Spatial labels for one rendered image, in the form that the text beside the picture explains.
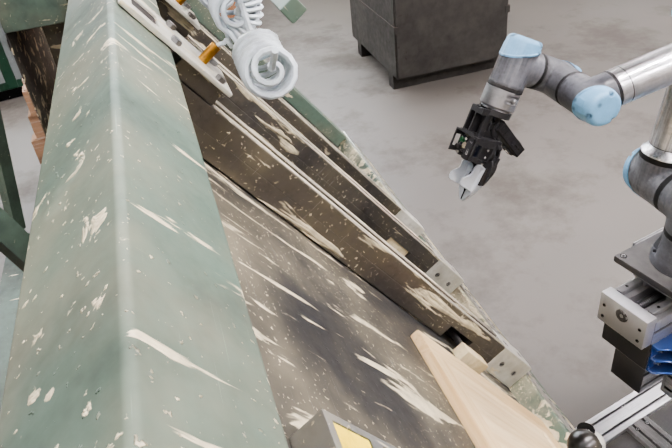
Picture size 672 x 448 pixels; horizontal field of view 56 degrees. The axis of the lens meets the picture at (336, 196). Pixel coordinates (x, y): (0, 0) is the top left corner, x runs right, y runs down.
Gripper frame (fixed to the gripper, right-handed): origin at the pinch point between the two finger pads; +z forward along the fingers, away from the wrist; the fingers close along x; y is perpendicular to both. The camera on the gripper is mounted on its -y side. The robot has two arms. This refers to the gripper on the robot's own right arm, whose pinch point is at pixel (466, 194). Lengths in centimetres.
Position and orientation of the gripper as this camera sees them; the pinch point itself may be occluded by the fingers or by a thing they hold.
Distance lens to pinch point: 142.5
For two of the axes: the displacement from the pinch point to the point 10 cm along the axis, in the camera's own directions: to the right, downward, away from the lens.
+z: -3.2, 8.9, 3.2
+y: -8.2, -0.9, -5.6
